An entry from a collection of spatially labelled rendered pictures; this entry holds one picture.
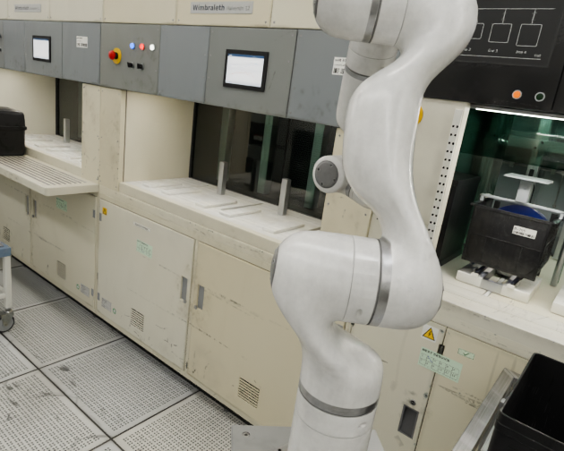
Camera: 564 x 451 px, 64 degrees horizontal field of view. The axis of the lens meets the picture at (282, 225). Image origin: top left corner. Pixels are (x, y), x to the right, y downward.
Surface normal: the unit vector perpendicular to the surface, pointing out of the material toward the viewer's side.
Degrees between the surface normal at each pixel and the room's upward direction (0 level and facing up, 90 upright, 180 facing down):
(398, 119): 73
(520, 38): 90
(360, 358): 30
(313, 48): 90
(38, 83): 90
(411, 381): 90
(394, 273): 54
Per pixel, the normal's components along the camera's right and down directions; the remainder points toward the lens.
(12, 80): 0.78, 0.27
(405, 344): -0.62, 0.14
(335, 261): 0.04, -0.37
